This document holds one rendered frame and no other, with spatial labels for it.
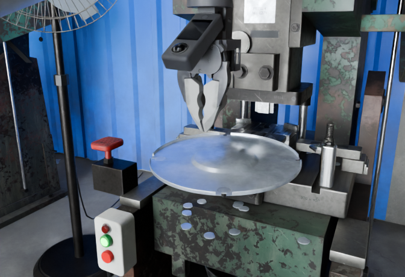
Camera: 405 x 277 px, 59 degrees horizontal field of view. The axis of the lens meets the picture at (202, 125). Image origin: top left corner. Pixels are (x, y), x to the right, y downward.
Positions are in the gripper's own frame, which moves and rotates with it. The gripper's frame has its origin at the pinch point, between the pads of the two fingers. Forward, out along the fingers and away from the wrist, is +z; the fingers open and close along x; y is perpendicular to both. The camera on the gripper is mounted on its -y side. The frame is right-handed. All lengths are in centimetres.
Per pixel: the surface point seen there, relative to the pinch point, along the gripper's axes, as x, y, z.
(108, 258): 23.2, 0.1, 33.3
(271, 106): -1.1, 34.8, 3.2
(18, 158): 152, 69, 56
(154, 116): 114, 146, 44
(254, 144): -2.5, 19.1, 8.5
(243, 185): -7.4, 0.7, 9.5
